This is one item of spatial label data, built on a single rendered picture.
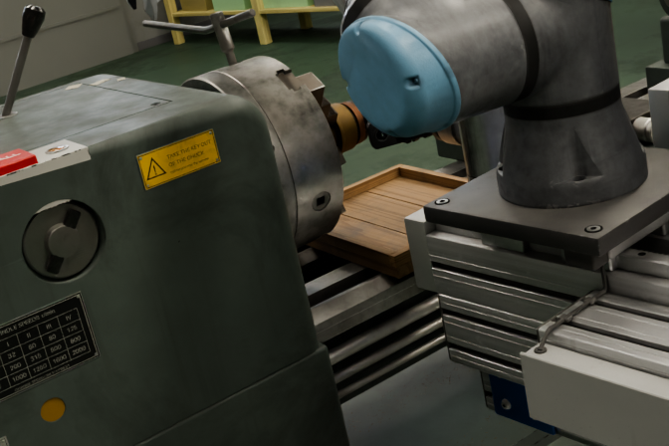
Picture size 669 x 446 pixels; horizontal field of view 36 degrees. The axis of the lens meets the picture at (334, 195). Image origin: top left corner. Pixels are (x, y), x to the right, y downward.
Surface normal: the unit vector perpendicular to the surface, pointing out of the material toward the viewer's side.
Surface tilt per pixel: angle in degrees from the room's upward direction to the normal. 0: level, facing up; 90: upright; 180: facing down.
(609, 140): 73
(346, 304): 26
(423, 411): 0
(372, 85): 95
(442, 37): 55
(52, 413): 90
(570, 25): 82
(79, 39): 90
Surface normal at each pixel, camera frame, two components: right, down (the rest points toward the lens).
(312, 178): 0.58, 0.22
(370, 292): 0.07, -0.77
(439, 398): -0.20, -0.92
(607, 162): 0.29, -0.05
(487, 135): -0.08, 0.34
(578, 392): -0.74, 0.36
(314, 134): 0.48, -0.15
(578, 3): 0.31, 0.26
